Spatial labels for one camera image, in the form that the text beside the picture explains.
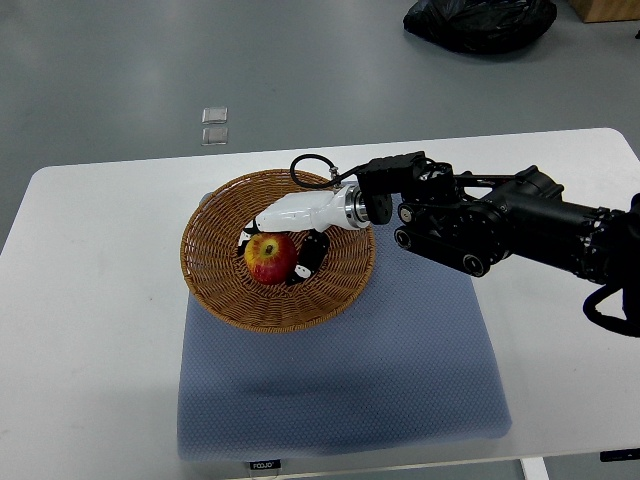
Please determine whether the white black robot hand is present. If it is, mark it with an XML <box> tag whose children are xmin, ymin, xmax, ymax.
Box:
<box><xmin>237</xmin><ymin>184</ymin><xmax>370</xmax><ymax>285</ymax></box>

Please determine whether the red yellow apple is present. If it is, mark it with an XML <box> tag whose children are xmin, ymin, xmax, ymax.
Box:
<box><xmin>243</xmin><ymin>233</ymin><xmax>297</xmax><ymax>285</ymax></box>

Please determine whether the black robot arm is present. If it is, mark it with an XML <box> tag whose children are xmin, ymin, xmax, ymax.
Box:
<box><xmin>324</xmin><ymin>151</ymin><xmax>639</xmax><ymax>338</ymax></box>

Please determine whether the round wicker basket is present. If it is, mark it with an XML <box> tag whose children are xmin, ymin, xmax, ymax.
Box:
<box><xmin>180</xmin><ymin>170</ymin><xmax>375</xmax><ymax>333</ymax></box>

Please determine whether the lower metal floor plate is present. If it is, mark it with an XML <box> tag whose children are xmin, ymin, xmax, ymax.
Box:
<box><xmin>201</xmin><ymin>127</ymin><xmax>229</xmax><ymax>146</ymax></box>

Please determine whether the metal floor plate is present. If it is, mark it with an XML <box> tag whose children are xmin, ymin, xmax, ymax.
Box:
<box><xmin>201</xmin><ymin>106</ymin><xmax>228</xmax><ymax>125</ymax></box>
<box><xmin>201</xmin><ymin>127</ymin><xmax>229</xmax><ymax>146</ymax></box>

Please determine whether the upper metal floor plate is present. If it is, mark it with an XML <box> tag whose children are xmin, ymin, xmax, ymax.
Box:
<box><xmin>201</xmin><ymin>106</ymin><xmax>228</xmax><ymax>125</ymax></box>

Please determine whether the blue grey textured mat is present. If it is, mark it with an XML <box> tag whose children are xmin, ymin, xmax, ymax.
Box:
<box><xmin>177</xmin><ymin>224</ymin><xmax>511</xmax><ymax>461</ymax></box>

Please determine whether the black plastic garbage bag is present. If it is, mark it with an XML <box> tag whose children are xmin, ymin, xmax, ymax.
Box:
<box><xmin>403</xmin><ymin>0</ymin><xmax>557</xmax><ymax>55</ymax></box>

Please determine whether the white table leg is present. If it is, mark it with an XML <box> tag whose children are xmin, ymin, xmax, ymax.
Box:
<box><xmin>520</xmin><ymin>457</ymin><xmax>550</xmax><ymax>480</ymax></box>

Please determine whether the wooden box corner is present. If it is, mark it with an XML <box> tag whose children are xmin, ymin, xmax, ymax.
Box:
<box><xmin>568</xmin><ymin>0</ymin><xmax>639</xmax><ymax>23</ymax></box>

